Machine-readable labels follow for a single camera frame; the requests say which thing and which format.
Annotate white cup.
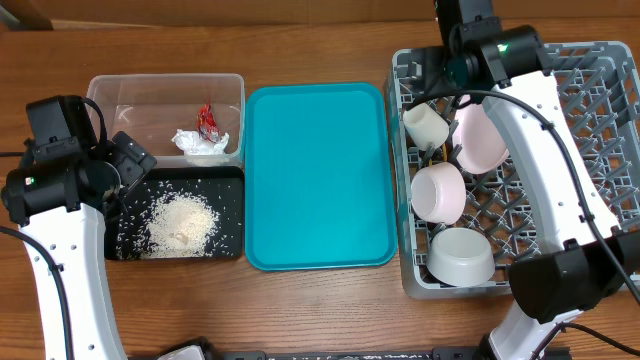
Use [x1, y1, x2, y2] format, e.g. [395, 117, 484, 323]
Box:
[403, 103, 449, 151]

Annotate white napkin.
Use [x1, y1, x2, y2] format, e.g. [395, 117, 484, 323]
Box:
[171, 129, 229, 156]

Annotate pile of rice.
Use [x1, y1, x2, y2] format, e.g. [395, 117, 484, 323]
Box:
[117, 178, 244, 260]

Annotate red snack wrapper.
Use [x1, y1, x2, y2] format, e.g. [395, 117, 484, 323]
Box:
[196, 104, 220, 143]

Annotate white round plate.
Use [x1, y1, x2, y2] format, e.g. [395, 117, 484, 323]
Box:
[452, 104, 509, 174]

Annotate pink shallow bowl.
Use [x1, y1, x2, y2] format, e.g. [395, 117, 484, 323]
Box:
[411, 162, 466, 225]

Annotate grey bowl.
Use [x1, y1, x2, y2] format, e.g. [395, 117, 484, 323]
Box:
[426, 227, 495, 287]

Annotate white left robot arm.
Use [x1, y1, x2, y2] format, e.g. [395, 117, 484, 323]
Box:
[1, 132, 156, 359]

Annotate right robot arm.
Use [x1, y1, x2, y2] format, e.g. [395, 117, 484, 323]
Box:
[413, 23, 639, 359]

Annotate grey dishwasher rack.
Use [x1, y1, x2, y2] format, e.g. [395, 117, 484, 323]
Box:
[385, 41, 639, 299]

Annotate clear plastic storage bin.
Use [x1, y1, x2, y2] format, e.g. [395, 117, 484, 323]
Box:
[86, 73, 245, 168]

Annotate black rectangular tray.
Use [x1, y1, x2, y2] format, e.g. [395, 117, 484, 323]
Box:
[103, 166, 246, 261]

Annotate teal serving tray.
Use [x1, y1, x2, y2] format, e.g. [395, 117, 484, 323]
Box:
[245, 82, 398, 271]

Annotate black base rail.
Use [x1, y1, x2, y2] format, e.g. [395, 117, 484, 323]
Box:
[129, 337, 571, 360]

